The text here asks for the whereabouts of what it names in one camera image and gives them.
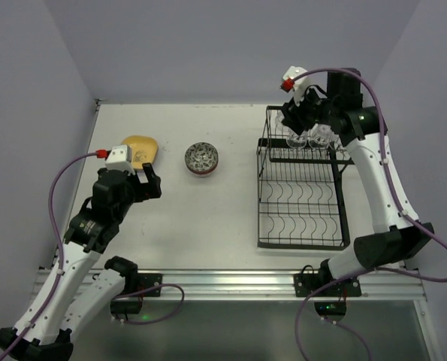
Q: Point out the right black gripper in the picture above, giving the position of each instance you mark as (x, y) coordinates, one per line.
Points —
(298, 117)

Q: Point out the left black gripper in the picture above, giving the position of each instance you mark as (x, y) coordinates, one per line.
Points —
(141, 186)

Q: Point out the clear glass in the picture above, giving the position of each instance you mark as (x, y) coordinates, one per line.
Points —
(337, 145)
(295, 140)
(321, 135)
(280, 127)

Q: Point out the yellow plate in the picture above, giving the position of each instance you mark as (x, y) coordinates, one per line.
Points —
(143, 150)

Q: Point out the green leaf bowl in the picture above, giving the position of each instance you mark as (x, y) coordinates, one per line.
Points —
(201, 156)

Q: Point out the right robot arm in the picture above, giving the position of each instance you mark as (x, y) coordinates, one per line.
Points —
(398, 233)

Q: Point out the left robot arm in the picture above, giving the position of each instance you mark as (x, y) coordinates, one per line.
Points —
(59, 311)

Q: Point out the left black controller box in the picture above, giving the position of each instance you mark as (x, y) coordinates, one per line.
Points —
(125, 308)

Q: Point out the black controller box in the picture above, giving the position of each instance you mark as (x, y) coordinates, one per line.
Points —
(327, 309)
(125, 308)

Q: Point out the right black controller box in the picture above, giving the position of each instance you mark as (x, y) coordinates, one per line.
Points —
(327, 309)

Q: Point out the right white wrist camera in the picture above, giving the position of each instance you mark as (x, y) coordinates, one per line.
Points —
(294, 82)

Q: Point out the black wire dish rack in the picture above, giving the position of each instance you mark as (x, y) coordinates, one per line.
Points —
(300, 197)

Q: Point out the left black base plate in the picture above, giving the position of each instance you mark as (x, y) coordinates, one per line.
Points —
(143, 281)

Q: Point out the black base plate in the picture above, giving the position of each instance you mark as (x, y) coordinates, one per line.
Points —
(143, 281)
(308, 280)

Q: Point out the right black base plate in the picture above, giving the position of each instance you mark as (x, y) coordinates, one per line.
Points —
(308, 280)

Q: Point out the aluminium mounting rail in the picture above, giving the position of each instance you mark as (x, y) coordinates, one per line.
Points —
(279, 285)

